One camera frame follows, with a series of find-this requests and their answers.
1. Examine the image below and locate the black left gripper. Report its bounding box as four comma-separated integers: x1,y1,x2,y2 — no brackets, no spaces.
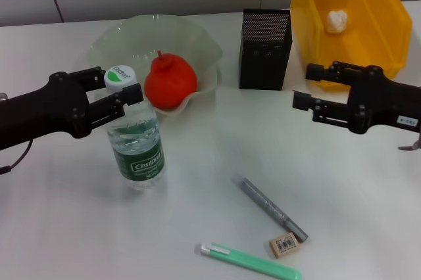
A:
0,66,145,151

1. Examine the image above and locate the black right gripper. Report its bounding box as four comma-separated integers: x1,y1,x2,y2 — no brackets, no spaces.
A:
291,60,421,135

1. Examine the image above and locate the orange fruit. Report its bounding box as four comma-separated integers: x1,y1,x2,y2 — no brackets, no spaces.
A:
144,49,199,111

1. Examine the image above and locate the white paper ball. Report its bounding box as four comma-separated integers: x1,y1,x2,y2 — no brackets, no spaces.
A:
325,9,349,34

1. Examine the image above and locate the clear green-label water bottle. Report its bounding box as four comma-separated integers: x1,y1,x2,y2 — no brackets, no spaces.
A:
103,64,166,193

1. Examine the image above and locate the green utility knife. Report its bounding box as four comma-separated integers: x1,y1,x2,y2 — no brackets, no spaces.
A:
197,241,303,280

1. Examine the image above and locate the green glass fruit plate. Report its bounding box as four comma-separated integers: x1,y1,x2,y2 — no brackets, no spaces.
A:
87,13,224,118

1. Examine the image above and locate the black mesh pen holder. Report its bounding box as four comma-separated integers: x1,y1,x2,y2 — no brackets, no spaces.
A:
239,8,292,91

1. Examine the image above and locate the grey marker pen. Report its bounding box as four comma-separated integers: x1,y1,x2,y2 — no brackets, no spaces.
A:
233,177,309,242

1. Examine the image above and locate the beige eraser with barcode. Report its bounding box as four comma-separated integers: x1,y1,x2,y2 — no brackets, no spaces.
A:
269,231,301,259

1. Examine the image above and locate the yellow plastic bin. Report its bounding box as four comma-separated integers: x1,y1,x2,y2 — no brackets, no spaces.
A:
289,0,414,92

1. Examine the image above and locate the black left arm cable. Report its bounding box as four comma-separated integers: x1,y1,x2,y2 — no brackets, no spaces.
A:
0,139,34,176

